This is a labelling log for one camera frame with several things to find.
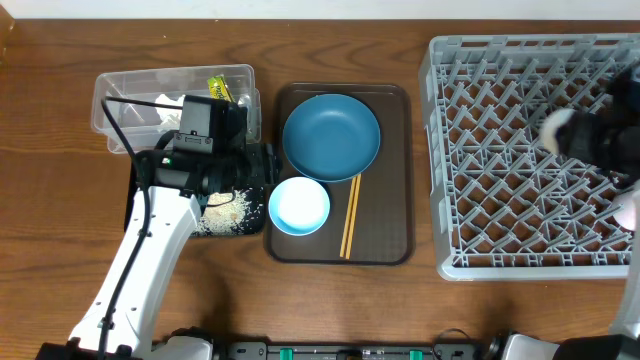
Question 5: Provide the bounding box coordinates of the white rice food waste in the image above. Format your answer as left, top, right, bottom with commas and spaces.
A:
192, 188, 265, 237

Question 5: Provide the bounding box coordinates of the white cup green inside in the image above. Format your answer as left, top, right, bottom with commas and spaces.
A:
539, 109, 575, 155

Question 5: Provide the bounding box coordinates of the green yellow snack wrapper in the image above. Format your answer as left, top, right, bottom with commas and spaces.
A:
207, 75, 235, 103

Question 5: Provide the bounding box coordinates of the light blue bowl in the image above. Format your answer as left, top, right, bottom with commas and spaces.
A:
268, 177, 331, 237

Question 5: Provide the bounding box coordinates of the white cup pink inside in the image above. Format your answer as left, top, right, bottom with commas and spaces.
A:
612, 191, 637, 231

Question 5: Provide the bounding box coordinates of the dark blue plate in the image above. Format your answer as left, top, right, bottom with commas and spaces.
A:
282, 94, 381, 182

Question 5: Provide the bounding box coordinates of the wooden chopstick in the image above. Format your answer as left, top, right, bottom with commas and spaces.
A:
344, 174, 362, 259
340, 174, 360, 258

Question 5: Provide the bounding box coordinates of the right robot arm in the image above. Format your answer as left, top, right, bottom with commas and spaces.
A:
482, 65, 639, 359

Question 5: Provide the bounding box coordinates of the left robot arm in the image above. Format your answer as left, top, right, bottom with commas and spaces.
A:
37, 144, 281, 359

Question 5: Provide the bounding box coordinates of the black food waste tray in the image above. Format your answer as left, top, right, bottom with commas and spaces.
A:
126, 144, 277, 239

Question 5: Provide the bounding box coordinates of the clear plastic waste bin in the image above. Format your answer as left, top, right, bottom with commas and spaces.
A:
90, 63, 262, 155

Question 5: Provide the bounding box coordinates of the grey dishwasher rack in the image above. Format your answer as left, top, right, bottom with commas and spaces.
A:
419, 34, 639, 281

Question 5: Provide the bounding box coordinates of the crumpled white tissue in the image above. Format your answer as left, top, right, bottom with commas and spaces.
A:
155, 94, 185, 126

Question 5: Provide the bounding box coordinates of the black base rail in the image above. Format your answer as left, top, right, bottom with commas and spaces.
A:
209, 342, 478, 360

